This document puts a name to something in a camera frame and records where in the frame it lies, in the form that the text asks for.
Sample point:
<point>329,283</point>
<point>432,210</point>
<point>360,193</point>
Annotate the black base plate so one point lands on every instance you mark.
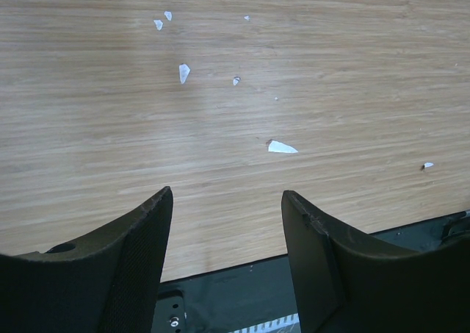
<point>261,291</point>

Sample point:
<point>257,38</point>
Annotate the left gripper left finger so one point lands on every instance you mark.
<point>104,281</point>

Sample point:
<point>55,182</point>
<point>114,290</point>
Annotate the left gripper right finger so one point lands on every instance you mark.
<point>346,280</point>

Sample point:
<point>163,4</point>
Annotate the white slotted cable duct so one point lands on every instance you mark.
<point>285,324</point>

